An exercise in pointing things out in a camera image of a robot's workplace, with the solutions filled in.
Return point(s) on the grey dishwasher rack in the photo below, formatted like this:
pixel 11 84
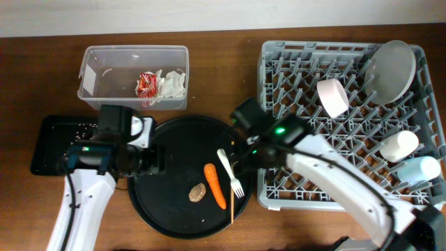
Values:
pixel 288 74

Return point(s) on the white tissue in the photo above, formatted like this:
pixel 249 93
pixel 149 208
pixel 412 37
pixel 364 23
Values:
pixel 170 86

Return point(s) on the wooden chopstick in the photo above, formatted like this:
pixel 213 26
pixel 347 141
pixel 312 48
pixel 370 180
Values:
pixel 232 195

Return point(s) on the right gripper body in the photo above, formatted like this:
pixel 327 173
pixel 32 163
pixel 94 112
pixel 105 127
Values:
pixel 246 155

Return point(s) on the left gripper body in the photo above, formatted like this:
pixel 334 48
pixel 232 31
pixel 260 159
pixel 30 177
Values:
pixel 145 160

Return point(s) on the pink bowl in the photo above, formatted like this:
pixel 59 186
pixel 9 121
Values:
pixel 333 97

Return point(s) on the white plastic fork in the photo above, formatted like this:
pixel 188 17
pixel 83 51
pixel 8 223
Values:
pixel 234 182

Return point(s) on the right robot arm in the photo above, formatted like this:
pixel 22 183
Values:
pixel 390 222

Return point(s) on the light blue cup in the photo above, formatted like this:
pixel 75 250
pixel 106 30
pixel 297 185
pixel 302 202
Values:
pixel 419 170

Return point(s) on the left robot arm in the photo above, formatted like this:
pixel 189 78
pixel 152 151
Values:
pixel 119 148

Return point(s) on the rice and peanut scraps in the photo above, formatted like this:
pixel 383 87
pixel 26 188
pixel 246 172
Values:
pixel 72 132

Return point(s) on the white cup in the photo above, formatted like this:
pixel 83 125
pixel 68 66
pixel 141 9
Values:
pixel 399 145

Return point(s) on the round black tray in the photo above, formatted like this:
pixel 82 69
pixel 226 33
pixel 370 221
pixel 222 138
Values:
pixel 162 200

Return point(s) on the red snack wrapper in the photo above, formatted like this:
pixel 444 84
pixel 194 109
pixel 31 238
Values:
pixel 147 85

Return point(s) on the clear plastic bin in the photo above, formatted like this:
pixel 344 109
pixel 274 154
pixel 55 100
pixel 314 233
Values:
pixel 109 74

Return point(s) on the black rectangular tray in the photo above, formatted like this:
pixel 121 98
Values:
pixel 49 150

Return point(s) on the orange carrot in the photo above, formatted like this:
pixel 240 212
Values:
pixel 214 184

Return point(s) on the grey round plate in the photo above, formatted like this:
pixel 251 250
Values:
pixel 391 72

